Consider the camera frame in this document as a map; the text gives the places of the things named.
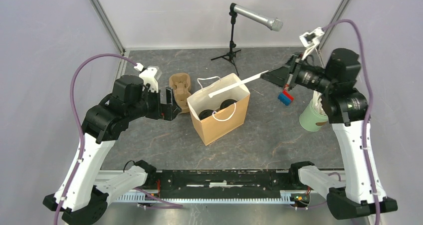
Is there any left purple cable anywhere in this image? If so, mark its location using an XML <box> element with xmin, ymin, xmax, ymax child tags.
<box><xmin>53</xmin><ymin>53</ymin><xmax>140</xmax><ymax>225</ymax></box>

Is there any black microphone tripod stand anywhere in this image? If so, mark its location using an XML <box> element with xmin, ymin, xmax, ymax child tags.
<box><xmin>211</xmin><ymin>11</ymin><xmax>241</xmax><ymax>76</ymax></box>

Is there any black lid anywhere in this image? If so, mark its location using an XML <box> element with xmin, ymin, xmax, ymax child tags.
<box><xmin>219</xmin><ymin>99</ymin><xmax>237</xmax><ymax>110</ymax></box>
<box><xmin>198</xmin><ymin>109</ymin><xmax>215</xmax><ymax>121</ymax></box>

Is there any purple cable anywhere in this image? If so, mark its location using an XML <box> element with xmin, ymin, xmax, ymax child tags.
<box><xmin>322</xmin><ymin>18</ymin><xmax>381</xmax><ymax>225</ymax></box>
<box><xmin>53</xmin><ymin>53</ymin><xmax>140</xmax><ymax>225</ymax></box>

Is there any cardboard cup carrier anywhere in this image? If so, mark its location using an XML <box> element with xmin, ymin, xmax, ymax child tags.
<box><xmin>169</xmin><ymin>73</ymin><xmax>191</xmax><ymax>113</ymax></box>

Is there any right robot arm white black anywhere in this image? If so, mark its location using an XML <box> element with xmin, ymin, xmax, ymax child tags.
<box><xmin>261</xmin><ymin>48</ymin><xmax>398</xmax><ymax>220</ymax></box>

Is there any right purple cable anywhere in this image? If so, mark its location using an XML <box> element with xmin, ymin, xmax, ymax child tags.
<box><xmin>322</xmin><ymin>18</ymin><xmax>381</xmax><ymax>225</ymax></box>

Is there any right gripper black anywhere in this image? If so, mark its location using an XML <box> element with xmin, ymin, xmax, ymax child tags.
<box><xmin>260</xmin><ymin>51</ymin><xmax>336</xmax><ymax>93</ymax></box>

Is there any silver microphone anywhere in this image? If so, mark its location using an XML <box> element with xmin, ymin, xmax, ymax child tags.
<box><xmin>229</xmin><ymin>3</ymin><xmax>283</xmax><ymax>31</ymax></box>

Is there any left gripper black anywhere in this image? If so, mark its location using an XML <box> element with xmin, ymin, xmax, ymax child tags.
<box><xmin>127</xmin><ymin>84</ymin><xmax>182</xmax><ymax>121</ymax></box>

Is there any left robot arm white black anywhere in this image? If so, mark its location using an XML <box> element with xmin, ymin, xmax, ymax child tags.
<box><xmin>43</xmin><ymin>75</ymin><xmax>181</xmax><ymax>225</ymax></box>

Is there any green cup holder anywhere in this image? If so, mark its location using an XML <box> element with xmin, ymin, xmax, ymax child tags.
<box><xmin>299</xmin><ymin>100</ymin><xmax>328</xmax><ymax>132</ymax></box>

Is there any brown paper bag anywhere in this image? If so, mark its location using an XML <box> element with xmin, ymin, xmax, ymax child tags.
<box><xmin>187</xmin><ymin>73</ymin><xmax>250</xmax><ymax>146</ymax></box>

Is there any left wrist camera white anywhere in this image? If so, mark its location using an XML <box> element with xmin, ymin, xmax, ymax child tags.
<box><xmin>134</xmin><ymin>63</ymin><xmax>163</xmax><ymax>93</ymax></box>

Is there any blue red block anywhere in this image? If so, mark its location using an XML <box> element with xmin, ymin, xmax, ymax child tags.
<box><xmin>278</xmin><ymin>90</ymin><xmax>294</xmax><ymax>106</ymax></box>

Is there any white wrapped straws bundle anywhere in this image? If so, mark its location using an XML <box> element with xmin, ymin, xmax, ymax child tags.
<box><xmin>311</xmin><ymin>91</ymin><xmax>326</xmax><ymax>116</ymax></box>

